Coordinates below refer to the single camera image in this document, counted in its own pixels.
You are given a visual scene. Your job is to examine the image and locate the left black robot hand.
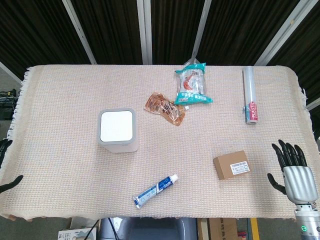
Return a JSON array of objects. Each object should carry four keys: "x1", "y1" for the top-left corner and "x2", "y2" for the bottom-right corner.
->
[{"x1": 0, "y1": 138, "x2": 24, "y2": 194}]

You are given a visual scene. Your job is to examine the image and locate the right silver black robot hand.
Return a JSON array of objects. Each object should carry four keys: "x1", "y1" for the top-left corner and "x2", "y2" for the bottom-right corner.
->
[{"x1": 266, "y1": 139, "x2": 319, "y2": 206}]

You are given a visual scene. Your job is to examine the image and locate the white square box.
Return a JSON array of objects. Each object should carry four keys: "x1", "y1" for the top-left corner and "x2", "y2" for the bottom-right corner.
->
[{"x1": 96, "y1": 107, "x2": 140, "y2": 154}]

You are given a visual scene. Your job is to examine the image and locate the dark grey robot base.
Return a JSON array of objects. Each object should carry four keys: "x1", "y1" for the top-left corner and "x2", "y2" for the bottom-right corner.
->
[{"x1": 99, "y1": 216, "x2": 198, "y2": 240}]

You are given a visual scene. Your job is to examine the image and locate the black electronic equipment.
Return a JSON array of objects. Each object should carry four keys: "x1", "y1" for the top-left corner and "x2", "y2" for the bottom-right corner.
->
[{"x1": 0, "y1": 88, "x2": 20, "y2": 113}]

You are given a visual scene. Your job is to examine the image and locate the brown cardboard box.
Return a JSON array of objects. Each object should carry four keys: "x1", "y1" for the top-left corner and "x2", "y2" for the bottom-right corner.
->
[{"x1": 212, "y1": 150, "x2": 253, "y2": 181}]

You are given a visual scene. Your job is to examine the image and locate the beige woven tablecloth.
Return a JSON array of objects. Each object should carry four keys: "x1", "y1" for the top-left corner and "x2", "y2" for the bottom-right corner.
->
[{"x1": 0, "y1": 64, "x2": 316, "y2": 222}]

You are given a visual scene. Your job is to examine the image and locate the printed cardboard carton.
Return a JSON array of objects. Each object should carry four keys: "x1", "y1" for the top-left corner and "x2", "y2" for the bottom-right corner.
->
[{"x1": 197, "y1": 217, "x2": 238, "y2": 240}]

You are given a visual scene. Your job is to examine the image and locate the plastic wrap roll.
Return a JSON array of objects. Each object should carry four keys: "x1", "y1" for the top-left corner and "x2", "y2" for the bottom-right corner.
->
[{"x1": 241, "y1": 65, "x2": 262, "y2": 125}]

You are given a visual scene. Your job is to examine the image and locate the white printed box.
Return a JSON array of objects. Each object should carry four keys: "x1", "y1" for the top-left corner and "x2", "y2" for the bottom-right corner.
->
[{"x1": 57, "y1": 227, "x2": 98, "y2": 240}]

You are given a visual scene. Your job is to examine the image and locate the teal snack bag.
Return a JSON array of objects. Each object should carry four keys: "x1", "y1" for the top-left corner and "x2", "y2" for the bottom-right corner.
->
[{"x1": 174, "y1": 61, "x2": 215, "y2": 106}]

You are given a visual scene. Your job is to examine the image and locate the blue white toothpaste tube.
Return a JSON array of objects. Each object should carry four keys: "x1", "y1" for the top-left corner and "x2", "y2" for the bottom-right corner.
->
[{"x1": 132, "y1": 173, "x2": 179, "y2": 210}]

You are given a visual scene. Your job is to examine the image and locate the brown snack pouch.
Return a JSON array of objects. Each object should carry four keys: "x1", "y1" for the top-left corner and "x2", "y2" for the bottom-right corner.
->
[{"x1": 143, "y1": 91, "x2": 187, "y2": 128}]

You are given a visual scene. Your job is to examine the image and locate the white metal frame post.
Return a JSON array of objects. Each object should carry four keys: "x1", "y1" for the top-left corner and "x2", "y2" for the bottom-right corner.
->
[
  {"x1": 306, "y1": 99, "x2": 320, "y2": 111},
  {"x1": 0, "y1": 61, "x2": 23, "y2": 85},
  {"x1": 136, "y1": 0, "x2": 153, "y2": 65},
  {"x1": 254, "y1": 0, "x2": 316, "y2": 66},
  {"x1": 190, "y1": 0, "x2": 212, "y2": 65},
  {"x1": 61, "y1": 0, "x2": 98, "y2": 65}
]

